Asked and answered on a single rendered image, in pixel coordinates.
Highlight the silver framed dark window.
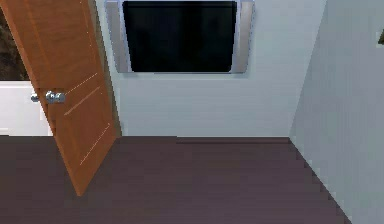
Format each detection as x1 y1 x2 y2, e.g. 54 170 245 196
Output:
105 0 256 75

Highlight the orange wooden room door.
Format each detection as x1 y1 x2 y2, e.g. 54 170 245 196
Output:
0 0 122 197

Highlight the silver round door knob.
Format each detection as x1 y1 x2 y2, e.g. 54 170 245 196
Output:
30 90 67 105

